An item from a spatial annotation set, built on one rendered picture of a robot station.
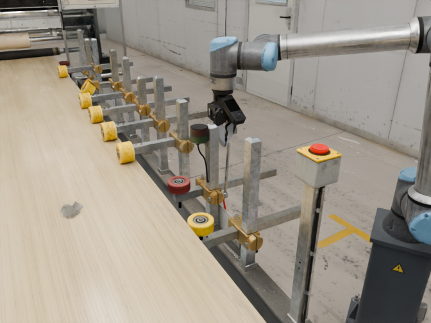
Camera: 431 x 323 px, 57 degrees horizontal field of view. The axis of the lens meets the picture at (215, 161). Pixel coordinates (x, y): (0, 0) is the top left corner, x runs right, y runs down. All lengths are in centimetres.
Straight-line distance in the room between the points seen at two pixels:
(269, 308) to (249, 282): 11
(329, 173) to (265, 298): 50
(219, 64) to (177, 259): 64
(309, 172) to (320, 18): 378
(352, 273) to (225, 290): 158
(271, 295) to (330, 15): 360
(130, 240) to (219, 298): 33
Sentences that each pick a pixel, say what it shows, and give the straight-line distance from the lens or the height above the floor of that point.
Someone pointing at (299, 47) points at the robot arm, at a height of 134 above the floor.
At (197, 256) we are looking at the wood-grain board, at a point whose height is 90.
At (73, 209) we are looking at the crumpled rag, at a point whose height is 91.
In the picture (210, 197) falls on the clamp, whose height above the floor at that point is 85.
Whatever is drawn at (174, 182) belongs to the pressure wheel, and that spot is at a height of 90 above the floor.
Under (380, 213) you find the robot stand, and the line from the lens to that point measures 192.
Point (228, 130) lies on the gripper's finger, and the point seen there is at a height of 106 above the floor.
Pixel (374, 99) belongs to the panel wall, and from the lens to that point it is 421.
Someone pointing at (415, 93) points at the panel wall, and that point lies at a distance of 397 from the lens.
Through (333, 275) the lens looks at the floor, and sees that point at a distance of 245.
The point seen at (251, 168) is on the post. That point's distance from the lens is 112.
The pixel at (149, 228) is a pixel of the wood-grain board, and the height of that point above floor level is 90.
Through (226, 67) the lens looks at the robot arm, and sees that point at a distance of 132.
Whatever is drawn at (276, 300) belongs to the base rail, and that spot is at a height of 70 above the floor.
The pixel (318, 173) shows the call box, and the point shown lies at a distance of 86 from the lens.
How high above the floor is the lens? 158
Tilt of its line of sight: 26 degrees down
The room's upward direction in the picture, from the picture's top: straight up
